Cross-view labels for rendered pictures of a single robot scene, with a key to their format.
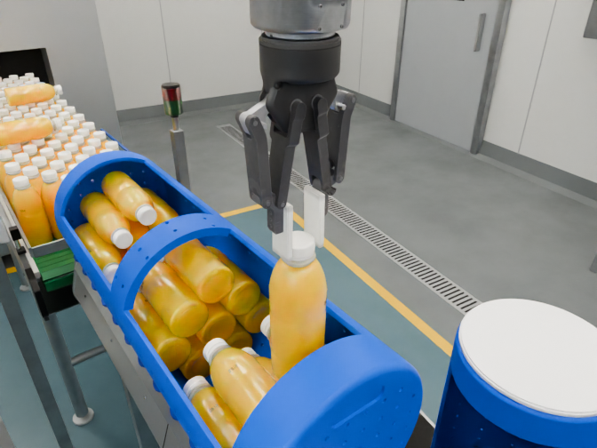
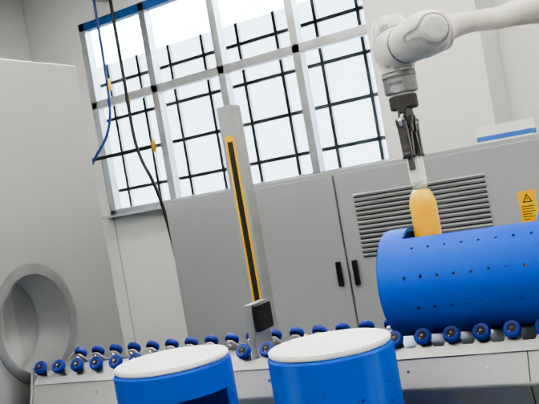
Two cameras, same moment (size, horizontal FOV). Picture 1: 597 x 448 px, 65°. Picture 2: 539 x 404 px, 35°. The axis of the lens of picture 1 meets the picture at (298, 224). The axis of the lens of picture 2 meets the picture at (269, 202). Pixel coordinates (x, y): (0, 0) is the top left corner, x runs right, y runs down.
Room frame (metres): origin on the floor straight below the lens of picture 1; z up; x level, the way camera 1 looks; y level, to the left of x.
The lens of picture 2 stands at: (2.28, -1.34, 1.38)
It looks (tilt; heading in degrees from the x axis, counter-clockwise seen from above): 0 degrees down; 154
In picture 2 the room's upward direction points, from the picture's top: 10 degrees counter-clockwise
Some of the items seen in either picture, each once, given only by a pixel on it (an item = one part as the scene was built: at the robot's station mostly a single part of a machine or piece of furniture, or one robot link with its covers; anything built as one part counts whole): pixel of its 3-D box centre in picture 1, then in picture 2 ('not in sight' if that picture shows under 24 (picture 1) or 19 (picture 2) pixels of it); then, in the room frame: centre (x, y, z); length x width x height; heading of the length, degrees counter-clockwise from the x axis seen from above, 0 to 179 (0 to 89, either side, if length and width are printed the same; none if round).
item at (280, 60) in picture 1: (299, 83); (405, 111); (0.45, 0.00, 1.54); 0.08 x 0.07 x 0.09; 127
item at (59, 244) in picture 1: (110, 228); not in sight; (1.15, 0.53, 0.96); 0.40 x 0.01 x 0.03; 127
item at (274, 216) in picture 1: (268, 212); not in sight; (0.43, 0.03, 1.41); 0.03 x 0.01 x 0.05; 127
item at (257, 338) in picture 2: not in sight; (261, 328); (0.02, -0.32, 1.00); 0.10 x 0.04 x 0.15; 127
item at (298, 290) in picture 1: (298, 313); (425, 220); (0.46, 0.00, 1.25); 0.07 x 0.07 x 0.19
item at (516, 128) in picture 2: not in sight; (505, 131); (-0.65, 1.33, 1.48); 0.24 x 0.12 x 0.08; 38
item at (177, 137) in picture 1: (194, 259); not in sight; (1.61, 0.43, 0.55); 0.04 x 0.04 x 1.10; 37
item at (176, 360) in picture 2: not in sight; (171, 360); (0.32, -0.70, 1.03); 0.28 x 0.28 x 0.01
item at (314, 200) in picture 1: (314, 217); (414, 170); (0.47, -0.02, 1.38); 0.03 x 0.01 x 0.07; 37
